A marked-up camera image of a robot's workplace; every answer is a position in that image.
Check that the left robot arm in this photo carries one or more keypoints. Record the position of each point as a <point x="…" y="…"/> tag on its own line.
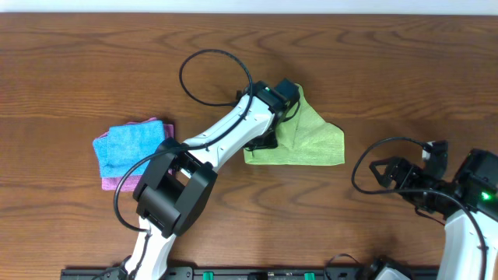
<point x="179" y="177"/>

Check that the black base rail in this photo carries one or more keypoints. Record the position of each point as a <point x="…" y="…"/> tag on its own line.
<point x="187" y="273"/>

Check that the folded pink microfibre cloth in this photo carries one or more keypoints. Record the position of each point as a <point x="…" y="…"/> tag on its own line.
<point x="116" y="183"/>

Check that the folded blue microfibre cloth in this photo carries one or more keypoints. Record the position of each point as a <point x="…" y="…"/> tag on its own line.
<point x="124" y="148"/>

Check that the green microfibre cloth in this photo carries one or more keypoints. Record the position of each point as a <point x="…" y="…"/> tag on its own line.
<point x="306" y="139"/>

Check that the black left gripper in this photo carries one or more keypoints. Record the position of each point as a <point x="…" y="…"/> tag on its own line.
<point x="262" y="141"/>

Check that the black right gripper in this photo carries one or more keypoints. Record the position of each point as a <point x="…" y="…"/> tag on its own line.
<point x="412" y="173"/>

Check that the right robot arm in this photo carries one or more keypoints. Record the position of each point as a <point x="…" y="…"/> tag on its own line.
<point x="468" y="204"/>

